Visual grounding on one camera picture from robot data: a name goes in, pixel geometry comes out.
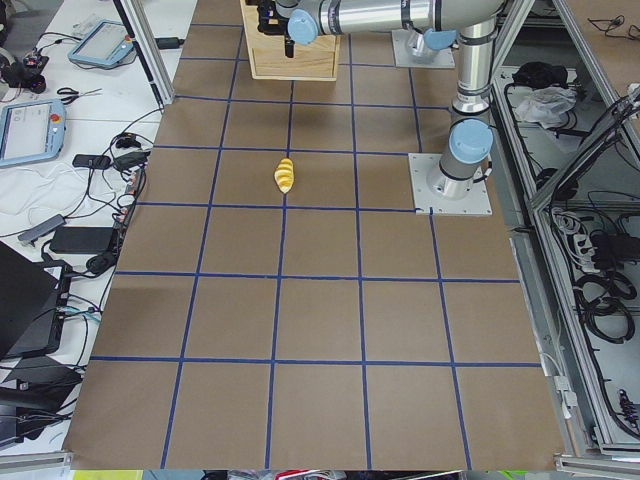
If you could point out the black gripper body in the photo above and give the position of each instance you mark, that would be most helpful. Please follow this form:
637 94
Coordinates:
289 44

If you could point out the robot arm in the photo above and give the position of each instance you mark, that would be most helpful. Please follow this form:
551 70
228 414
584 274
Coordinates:
474 24

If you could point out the wooden drawer cabinet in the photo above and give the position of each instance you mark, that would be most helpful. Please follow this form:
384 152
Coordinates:
274 56

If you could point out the toy bread loaf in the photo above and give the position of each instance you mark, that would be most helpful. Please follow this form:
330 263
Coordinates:
284 175

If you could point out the upper teach pendant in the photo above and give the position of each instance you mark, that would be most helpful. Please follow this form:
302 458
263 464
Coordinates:
106 46

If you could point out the teach pendant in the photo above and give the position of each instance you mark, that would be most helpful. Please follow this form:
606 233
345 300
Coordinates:
32 132
106 46

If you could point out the black scissors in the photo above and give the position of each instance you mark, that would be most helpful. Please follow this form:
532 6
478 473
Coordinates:
69 95

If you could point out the lower teach pendant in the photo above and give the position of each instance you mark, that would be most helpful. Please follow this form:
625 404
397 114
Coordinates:
32 132

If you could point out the black cloth bundle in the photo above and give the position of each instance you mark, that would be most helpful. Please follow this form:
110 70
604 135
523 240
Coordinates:
540 75

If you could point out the white crumpled cloth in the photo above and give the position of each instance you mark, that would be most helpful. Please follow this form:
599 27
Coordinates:
548 107

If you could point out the black power brick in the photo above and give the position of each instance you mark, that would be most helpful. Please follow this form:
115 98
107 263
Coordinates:
81 240

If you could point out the black laptop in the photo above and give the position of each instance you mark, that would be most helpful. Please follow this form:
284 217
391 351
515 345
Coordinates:
33 295

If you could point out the white power strip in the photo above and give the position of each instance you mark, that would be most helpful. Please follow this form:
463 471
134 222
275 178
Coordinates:
583 252

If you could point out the aluminium frame post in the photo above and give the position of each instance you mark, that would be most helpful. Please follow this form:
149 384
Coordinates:
135 21

